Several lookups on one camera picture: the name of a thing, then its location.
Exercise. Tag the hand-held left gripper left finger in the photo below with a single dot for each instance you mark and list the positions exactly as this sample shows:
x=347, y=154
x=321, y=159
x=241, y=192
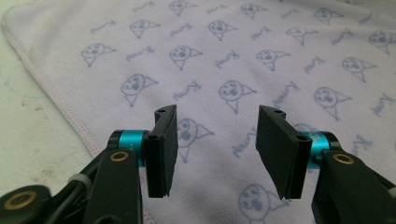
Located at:
x=162, y=155

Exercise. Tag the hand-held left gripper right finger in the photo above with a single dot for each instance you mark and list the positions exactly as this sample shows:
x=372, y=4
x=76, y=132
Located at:
x=283, y=155

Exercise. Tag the lilac printed towel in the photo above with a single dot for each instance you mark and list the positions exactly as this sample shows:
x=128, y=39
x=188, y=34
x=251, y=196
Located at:
x=218, y=68

